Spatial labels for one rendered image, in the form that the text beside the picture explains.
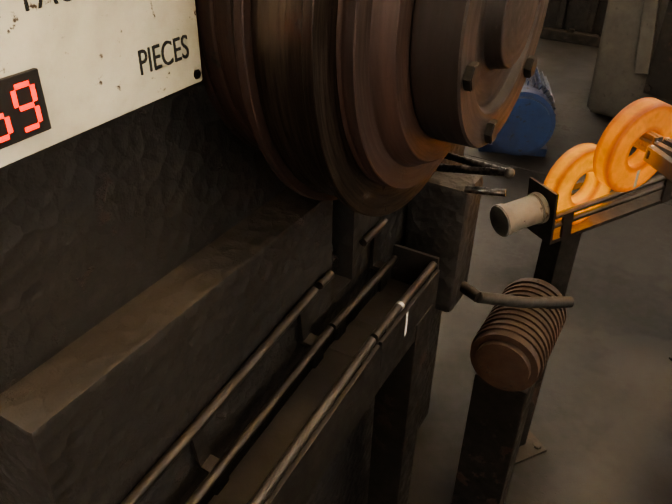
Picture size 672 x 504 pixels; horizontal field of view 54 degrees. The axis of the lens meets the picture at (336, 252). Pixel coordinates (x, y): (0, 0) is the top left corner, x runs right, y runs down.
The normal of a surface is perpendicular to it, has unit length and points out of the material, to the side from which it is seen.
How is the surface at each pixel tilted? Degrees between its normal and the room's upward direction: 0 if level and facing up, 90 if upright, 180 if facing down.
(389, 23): 86
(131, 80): 90
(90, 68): 90
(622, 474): 0
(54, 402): 0
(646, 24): 90
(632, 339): 0
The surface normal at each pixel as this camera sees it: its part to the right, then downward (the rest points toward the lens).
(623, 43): -0.69, 0.39
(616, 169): 0.47, 0.53
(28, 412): 0.02, -0.83
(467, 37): 0.86, 0.29
